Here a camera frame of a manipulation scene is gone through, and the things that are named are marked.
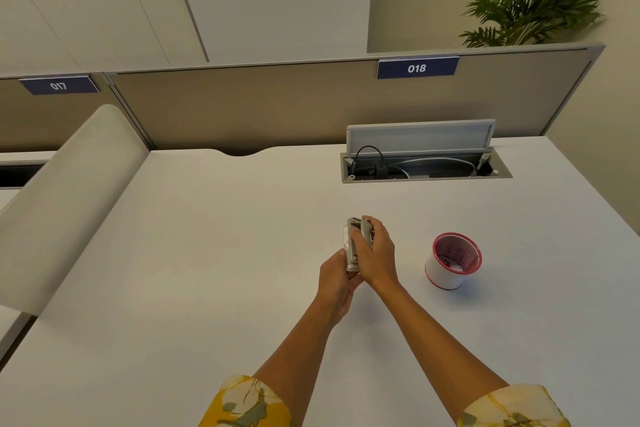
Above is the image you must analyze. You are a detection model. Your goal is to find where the person's right hand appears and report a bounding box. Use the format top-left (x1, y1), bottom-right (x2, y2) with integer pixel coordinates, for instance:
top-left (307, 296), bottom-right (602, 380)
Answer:
top-left (354, 216), bottom-right (402, 293)

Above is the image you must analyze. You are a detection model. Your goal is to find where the person's left hand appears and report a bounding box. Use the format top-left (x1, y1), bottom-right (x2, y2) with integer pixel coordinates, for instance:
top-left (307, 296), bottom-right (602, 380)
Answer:
top-left (318, 248), bottom-right (364, 328)

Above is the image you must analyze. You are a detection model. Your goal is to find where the small clear grey device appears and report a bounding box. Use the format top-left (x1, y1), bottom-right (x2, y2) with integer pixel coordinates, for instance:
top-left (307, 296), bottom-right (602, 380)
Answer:
top-left (344, 217), bottom-right (375, 273)

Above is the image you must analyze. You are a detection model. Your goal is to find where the person's left forearm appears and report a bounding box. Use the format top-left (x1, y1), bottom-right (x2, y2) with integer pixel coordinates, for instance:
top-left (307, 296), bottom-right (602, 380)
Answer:
top-left (252, 304), bottom-right (351, 425)

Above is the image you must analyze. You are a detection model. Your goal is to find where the person's right forearm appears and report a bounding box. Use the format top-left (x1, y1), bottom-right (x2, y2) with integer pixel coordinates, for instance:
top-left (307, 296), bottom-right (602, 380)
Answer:
top-left (367, 279), bottom-right (512, 425)

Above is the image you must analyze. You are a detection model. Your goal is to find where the white red paper cup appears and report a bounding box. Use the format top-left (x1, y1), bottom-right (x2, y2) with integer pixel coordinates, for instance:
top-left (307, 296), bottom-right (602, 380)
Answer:
top-left (425, 233), bottom-right (484, 291)

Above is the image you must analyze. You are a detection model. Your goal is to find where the beige desk partition screen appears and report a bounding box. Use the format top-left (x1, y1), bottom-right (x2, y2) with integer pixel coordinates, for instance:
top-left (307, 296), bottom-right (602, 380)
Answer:
top-left (0, 72), bottom-right (153, 153)
top-left (102, 43), bottom-right (607, 151)

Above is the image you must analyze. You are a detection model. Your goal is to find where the blue number label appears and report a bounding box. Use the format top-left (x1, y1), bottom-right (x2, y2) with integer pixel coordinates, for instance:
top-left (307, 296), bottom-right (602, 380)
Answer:
top-left (376, 56), bottom-right (460, 80)
top-left (18, 75), bottom-right (101, 96)

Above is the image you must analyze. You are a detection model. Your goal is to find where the yellow floral left sleeve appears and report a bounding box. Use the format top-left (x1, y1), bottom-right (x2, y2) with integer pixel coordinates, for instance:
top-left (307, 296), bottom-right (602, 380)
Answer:
top-left (198, 374), bottom-right (304, 427)

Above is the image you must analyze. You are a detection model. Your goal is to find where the yellow floral sleeve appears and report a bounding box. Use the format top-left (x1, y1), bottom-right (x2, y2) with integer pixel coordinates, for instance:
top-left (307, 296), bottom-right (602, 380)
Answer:
top-left (457, 384), bottom-right (572, 427)
top-left (198, 374), bottom-right (304, 427)

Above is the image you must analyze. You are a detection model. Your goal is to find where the yellow floral right sleeve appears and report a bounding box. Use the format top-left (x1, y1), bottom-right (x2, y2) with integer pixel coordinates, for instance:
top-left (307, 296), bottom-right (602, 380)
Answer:
top-left (457, 384), bottom-right (572, 427)

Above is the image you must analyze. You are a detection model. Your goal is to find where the white rounded side divider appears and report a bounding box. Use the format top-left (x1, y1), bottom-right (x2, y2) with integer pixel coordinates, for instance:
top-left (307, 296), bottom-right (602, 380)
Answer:
top-left (0, 104), bottom-right (151, 316)

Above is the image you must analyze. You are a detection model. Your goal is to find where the grey desk cable box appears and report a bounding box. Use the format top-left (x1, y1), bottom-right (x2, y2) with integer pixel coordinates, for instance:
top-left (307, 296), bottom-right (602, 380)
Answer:
top-left (341, 146), bottom-right (514, 184)

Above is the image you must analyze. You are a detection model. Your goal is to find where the black cable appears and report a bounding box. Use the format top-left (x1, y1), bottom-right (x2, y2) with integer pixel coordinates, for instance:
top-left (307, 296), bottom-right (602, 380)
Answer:
top-left (349, 145), bottom-right (386, 178)

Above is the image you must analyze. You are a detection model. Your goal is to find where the white cable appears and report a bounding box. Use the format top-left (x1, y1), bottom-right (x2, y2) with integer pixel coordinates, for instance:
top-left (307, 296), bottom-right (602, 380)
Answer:
top-left (387, 156), bottom-right (478, 178)

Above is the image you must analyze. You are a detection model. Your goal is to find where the grey cable box lid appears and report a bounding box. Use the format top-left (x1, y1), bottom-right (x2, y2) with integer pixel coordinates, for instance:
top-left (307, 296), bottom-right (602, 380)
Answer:
top-left (346, 119), bottom-right (497, 156)

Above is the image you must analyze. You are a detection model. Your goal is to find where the white wall cabinet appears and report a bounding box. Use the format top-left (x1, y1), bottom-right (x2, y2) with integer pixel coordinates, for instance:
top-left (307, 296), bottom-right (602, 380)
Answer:
top-left (0, 0), bottom-right (210, 78)

